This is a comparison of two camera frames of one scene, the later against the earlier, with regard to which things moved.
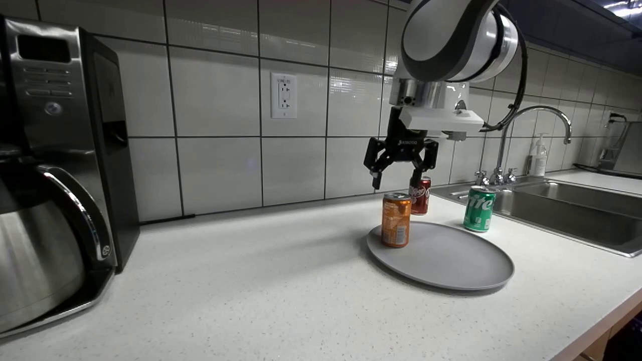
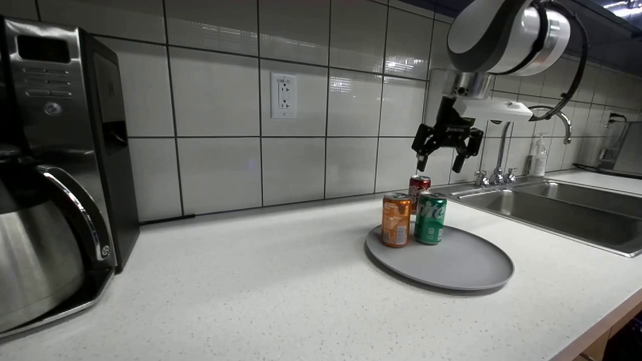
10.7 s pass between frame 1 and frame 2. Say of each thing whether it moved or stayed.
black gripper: moved
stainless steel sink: stayed
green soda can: moved
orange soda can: stayed
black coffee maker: stayed
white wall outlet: stayed
